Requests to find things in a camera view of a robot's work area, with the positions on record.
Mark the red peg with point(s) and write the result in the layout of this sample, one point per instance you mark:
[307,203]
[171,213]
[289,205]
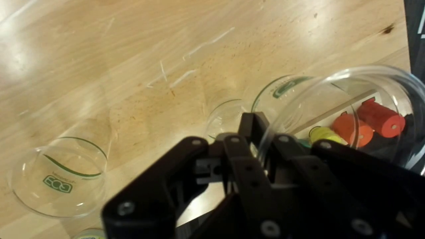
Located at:
[382,118]

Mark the yellow peg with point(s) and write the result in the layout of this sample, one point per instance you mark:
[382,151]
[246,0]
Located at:
[326,134]

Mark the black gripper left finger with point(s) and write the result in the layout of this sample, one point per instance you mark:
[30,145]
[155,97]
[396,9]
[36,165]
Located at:
[177,186]

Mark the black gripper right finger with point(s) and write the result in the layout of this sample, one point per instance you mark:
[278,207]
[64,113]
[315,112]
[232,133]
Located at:
[354,190]

